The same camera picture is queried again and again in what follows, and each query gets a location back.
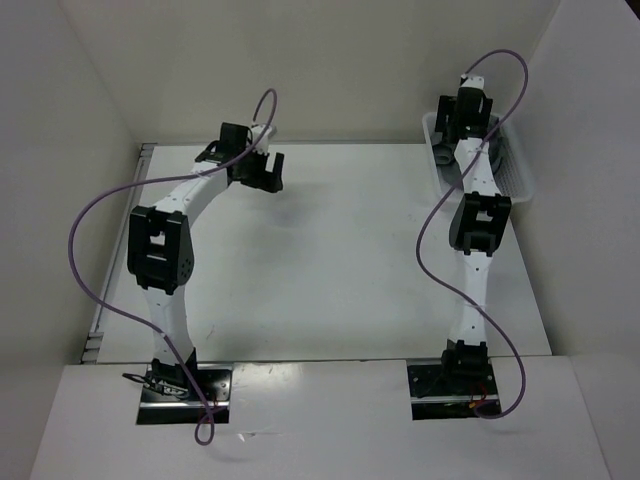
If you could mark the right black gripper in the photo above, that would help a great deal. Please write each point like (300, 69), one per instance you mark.
(445, 107)

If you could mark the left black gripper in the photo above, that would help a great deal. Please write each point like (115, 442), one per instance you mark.
(269, 181)

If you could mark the grey shorts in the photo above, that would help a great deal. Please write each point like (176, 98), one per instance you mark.
(448, 167)

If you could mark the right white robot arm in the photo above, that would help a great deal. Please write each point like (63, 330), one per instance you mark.
(477, 227)

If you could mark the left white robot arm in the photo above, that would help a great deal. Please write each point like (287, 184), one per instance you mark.
(160, 252)

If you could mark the white perforated plastic basket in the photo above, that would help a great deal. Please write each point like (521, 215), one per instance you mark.
(513, 178)

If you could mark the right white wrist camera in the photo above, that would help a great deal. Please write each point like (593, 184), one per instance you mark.
(471, 82)

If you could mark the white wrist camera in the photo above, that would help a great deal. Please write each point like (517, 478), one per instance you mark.
(471, 82)
(260, 136)

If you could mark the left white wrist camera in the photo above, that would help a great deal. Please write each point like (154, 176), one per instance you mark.
(260, 136)

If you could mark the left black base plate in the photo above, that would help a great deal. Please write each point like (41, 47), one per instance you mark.
(162, 403)

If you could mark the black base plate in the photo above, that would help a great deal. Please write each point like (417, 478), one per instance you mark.
(437, 395)
(162, 403)

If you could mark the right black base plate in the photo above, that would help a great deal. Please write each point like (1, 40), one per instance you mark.
(437, 395)

